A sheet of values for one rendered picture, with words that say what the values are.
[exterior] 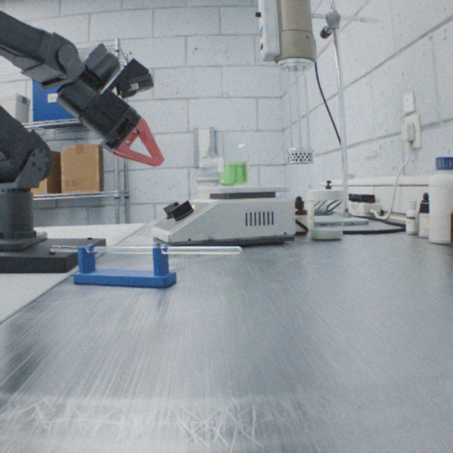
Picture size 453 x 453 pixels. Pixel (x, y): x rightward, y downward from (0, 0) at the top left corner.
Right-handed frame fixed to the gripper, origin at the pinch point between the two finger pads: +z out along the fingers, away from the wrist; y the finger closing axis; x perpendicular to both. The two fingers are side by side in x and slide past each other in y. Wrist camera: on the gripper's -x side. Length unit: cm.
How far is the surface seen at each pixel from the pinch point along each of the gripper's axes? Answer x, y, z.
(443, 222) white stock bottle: -14.4, -28.5, 33.5
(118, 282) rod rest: 17.5, -34.1, -0.6
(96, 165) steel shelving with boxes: -14, 208, 1
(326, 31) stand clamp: -60, 26, 16
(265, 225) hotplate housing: -0.4, -12.2, 17.1
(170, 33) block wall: -116, 229, -18
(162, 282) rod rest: 15.0, -36.5, 2.1
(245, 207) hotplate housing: -0.6, -12.2, 12.9
